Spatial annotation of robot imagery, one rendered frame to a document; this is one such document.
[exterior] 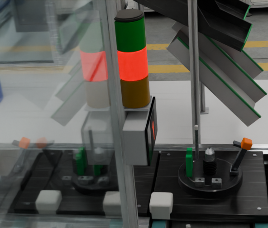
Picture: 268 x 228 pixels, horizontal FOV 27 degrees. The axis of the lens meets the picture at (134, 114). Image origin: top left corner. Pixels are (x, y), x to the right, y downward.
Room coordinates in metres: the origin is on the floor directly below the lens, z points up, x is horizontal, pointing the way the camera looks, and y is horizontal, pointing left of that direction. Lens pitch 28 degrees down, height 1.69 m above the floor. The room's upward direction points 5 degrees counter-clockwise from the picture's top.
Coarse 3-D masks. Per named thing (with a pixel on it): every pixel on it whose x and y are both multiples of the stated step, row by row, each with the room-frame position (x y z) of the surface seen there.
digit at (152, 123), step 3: (153, 111) 0.88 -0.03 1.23; (153, 114) 0.87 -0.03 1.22; (153, 117) 0.87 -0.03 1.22; (153, 120) 0.87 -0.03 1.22; (153, 123) 0.87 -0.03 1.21; (153, 126) 0.86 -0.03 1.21; (153, 129) 0.86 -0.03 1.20; (153, 132) 0.86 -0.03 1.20; (153, 135) 0.86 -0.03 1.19; (153, 138) 0.85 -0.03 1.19; (153, 141) 0.85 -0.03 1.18; (153, 144) 0.85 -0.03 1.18
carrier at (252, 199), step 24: (168, 168) 1.08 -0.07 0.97; (192, 168) 1.04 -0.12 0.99; (216, 168) 1.02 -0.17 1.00; (240, 168) 1.03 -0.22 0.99; (264, 168) 1.05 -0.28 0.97; (168, 192) 0.99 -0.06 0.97; (192, 192) 0.97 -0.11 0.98; (216, 192) 0.96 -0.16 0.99; (240, 192) 0.97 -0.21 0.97; (264, 192) 0.96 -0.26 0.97; (168, 216) 0.92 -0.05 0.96; (192, 216) 0.91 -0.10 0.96; (216, 216) 0.90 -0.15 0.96; (240, 216) 0.90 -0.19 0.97; (264, 216) 0.89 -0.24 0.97
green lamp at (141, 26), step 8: (120, 24) 0.84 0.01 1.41; (128, 24) 0.83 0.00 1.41; (136, 24) 0.84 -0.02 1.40; (144, 24) 0.86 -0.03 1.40; (120, 32) 0.84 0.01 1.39; (128, 32) 0.83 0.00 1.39; (136, 32) 0.84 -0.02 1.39; (144, 32) 0.85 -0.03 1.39; (120, 40) 0.84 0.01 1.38; (128, 40) 0.84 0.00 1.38; (136, 40) 0.84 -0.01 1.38; (144, 40) 0.85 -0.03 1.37; (120, 48) 0.84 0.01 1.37; (128, 48) 0.84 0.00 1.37; (136, 48) 0.84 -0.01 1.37
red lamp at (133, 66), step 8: (144, 48) 0.85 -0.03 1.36; (120, 56) 0.84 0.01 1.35; (128, 56) 0.84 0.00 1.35; (136, 56) 0.84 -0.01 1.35; (144, 56) 0.85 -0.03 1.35; (120, 64) 0.84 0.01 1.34; (128, 64) 0.84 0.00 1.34; (136, 64) 0.84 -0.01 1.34; (144, 64) 0.84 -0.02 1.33; (120, 72) 0.84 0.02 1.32; (128, 72) 0.84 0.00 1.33; (136, 72) 0.84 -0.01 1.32; (144, 72) 0.84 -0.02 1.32; (128, 80) 0.84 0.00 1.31; (136, 80) 0.84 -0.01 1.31
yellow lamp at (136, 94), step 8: (120, 80) 0.85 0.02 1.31; (144, 80) 0.84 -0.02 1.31; (128, 88) 0.84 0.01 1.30; (136, 88) 0.84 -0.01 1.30; (144, 88) 0.84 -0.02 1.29; (128, 96) 0.84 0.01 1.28; (136, 96) 0.83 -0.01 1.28; (144, 96) 0.84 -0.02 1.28; (128, 104) 0.84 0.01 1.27; (136, 104) 0.83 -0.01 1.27; (144, 104) 0.84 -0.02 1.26
